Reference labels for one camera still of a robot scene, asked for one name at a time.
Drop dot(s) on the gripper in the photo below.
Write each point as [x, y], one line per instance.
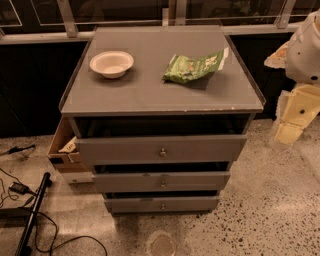
[305, 55]

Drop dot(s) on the grey drawer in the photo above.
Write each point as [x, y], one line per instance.
[160, 149]
[156, 182]
[162, 204]

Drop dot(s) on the black pole on floor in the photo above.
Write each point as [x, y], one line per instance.
[23, 249]

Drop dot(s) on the grey drawer cabinet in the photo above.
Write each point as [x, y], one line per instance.
[140, 104]

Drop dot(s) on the black power adapter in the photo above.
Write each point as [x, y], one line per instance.
[19, 188]

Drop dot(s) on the green snack bag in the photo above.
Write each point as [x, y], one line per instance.
[182, 69]

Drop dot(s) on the metal window railing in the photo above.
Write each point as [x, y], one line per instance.
[75, 20]

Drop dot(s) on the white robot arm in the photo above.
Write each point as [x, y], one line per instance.
[300, 58]

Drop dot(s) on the open cardboard box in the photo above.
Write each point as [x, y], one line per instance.
[64, 156]

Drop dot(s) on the grey bottom drawer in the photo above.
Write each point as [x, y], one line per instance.
[162, 204]

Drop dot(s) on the white paper bowl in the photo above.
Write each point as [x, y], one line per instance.
[111, 64]

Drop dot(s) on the grey middle drawer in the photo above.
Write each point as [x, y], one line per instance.
[156, 182]

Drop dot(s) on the grey top drawer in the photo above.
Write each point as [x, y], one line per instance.
[160, 149]

